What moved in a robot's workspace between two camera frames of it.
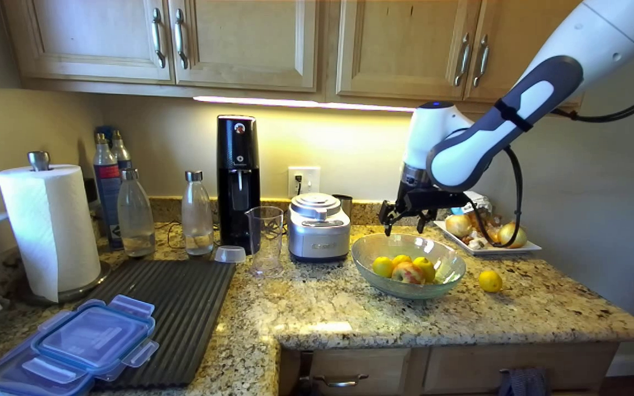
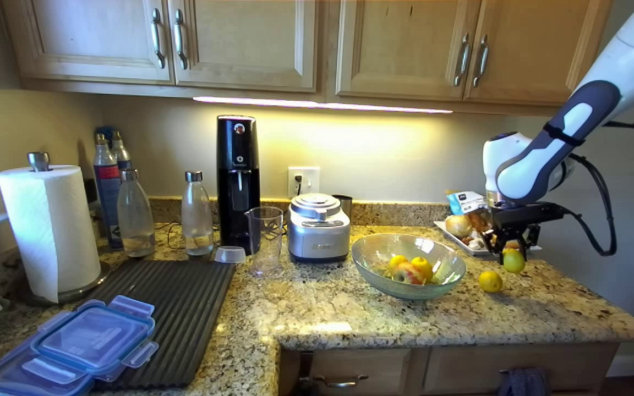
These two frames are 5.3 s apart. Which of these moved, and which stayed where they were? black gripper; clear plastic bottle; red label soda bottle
Moved: black gripper
Stayed: red label soda bottle; clear plastic bottle
